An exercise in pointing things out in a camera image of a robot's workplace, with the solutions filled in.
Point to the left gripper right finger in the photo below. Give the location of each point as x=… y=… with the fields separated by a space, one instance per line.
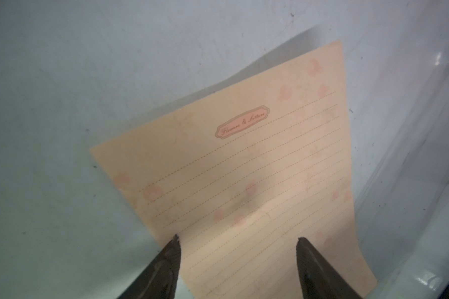
x=318 y=279

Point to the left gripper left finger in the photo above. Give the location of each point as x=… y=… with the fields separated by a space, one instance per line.
x=159 y=279

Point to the peach lined letter paper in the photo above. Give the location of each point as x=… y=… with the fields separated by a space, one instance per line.
x=243 y=173

